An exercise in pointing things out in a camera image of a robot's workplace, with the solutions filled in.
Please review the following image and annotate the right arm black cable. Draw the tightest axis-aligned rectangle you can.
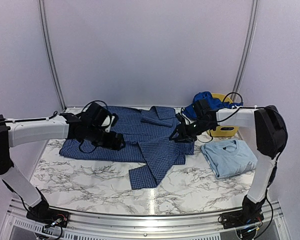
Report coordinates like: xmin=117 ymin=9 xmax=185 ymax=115
xmin=207 ymin=91 xmax=244 ymax=143

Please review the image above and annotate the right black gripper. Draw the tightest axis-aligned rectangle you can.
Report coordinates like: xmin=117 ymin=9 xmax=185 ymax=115
xmin=169 ymin=118 xmax=214 ymax=143

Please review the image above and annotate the aluminium front frame rail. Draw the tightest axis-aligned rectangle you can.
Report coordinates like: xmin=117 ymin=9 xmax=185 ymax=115
xmin=0 ymin=198 xmax=291 ymax=240

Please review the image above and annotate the light blue t-shirt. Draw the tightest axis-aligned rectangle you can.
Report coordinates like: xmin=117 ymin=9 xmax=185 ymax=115
xmin=200 ymin=138 xmax=258 ymax=179

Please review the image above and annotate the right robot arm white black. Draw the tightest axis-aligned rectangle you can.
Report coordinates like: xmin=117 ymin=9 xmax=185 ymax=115
xmin=169 ymin=105 xmax=288 ymax=224

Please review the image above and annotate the royal blue garment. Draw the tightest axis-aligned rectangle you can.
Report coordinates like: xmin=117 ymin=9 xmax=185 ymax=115
xmin=181 ymin=91 xmax=244 ymax=120

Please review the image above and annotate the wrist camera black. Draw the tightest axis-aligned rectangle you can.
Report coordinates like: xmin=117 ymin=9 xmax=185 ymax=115
xmin=192 ymin=99 xmax=211 ymax=119
xmin=84 ymin=101 xmax=110 ymax=127

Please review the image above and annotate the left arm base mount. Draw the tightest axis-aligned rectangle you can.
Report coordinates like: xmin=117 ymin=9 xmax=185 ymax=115
xmin=26 ymin=200 xmax=70 ymax=228

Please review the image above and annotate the blue patterned button shirt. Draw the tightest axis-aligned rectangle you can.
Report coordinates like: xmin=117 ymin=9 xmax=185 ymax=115
xmin=59 ymin=106 xmax=194 ymax=190

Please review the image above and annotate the left corner aluminium post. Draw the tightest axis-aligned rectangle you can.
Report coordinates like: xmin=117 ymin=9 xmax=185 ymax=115
xmin=38 ymin=0 xmax=67 ymax=111

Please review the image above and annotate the right corner aluminium post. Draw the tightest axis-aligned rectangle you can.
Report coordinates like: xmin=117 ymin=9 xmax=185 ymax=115
xmin=232 ymin=0 xmax=260 ymax=93

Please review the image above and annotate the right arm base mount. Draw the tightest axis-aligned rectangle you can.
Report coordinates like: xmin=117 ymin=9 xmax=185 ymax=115
xmin=218 ymin=208 xmax=264 ymax=229

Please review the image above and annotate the yellow plastic laundry basket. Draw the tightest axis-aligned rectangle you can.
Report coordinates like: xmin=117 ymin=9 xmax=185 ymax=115
xmin=206 ymin=93 xmax=239 ymax=138

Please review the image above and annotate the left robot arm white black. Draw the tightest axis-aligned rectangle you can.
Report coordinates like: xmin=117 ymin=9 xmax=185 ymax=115
xmin=0 ymin=113 xmax=126 ymax=223

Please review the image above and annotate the corner aluminium post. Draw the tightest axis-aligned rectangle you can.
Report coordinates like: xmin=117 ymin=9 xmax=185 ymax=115
xmin=232 ymin=0 xmax=260 ymax=93
xmin=38 ymin=0 xmax=67 ymax=111

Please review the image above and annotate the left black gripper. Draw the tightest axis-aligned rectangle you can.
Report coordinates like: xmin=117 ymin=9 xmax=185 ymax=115
xmin=85 ymin=124 xmax=126 ymax=151

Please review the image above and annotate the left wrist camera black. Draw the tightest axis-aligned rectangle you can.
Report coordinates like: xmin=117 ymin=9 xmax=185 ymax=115
xmin=84 ymin=101 xmax=110 ymax=127

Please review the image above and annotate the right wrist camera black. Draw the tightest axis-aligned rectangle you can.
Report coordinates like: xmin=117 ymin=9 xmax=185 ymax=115
xmin=192 ymin=99 xmax=211 ymax=119

